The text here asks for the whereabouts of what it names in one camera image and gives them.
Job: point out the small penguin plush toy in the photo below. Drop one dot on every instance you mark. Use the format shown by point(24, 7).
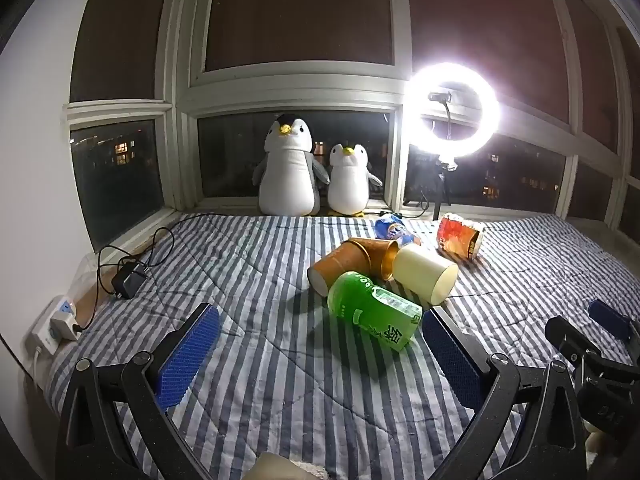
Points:
point(348, 180)

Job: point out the cream paper cup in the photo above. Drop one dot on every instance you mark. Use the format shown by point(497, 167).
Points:
point(425, 272)

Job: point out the black tripod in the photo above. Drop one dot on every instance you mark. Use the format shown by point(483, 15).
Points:
point(440, 185)

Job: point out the large penguin plush toy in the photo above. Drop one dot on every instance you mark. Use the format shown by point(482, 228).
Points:
point(287, 175)

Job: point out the crumpled blue snack wrapper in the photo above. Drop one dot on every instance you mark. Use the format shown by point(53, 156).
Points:
point(392, 230)

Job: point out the red paper cup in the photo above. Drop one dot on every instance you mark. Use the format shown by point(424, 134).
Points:
point(457, 237)

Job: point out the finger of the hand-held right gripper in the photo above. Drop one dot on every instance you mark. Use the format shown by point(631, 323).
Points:
point(567, 335)
point(607, 317)

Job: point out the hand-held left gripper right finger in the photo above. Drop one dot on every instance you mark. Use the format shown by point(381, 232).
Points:
point(452, 360)

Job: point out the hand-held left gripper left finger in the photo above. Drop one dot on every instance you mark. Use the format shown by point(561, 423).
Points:
point(187, 357)

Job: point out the green paper cup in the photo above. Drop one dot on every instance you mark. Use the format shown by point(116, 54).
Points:
point(370, 310)

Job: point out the pale beige object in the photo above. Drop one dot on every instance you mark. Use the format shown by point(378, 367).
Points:
point(285, 467)

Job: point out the striped blanket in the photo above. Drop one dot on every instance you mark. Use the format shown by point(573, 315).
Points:
point(280, 375)

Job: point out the black power adapter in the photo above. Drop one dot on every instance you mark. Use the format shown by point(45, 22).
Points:
point(128, 280)

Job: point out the brown paper cup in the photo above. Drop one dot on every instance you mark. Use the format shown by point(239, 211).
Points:
point(381, 255)
point(335, 267)

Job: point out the white power strip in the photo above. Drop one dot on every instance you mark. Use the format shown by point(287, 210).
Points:
point(47, 332)

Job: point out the white window frame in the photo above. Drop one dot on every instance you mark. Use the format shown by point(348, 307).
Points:
point(180, 100)

